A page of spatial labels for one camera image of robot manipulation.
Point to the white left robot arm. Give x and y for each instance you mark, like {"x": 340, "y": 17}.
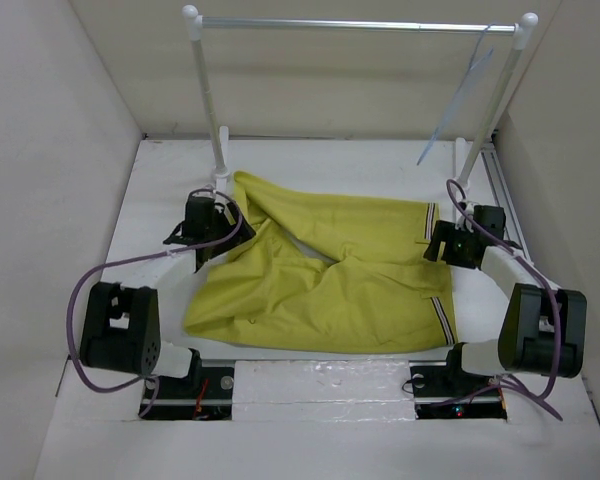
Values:
{"x": 121, "y": 329}

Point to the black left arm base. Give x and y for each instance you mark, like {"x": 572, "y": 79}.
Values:
{"x": 208, "y": 396}

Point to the light blue wire hanger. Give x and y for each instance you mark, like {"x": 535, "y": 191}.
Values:
{"x": 473, "y": 73}

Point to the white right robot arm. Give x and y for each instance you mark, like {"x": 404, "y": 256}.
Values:
{"x": 543, "y": 331}

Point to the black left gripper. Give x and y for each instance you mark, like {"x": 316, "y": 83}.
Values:
{"x": 244, "y": 234}

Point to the aluminium rail at right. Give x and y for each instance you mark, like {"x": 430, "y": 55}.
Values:
{"x": 501, "y": 194}

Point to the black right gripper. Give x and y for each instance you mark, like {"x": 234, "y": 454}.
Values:
{"x": 446, "y": 230}

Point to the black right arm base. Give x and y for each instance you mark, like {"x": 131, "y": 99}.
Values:
{"x": 440, "y": 394}

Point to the yellow-green trousers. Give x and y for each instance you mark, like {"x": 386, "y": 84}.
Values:
{"x": 327, "y": 273}

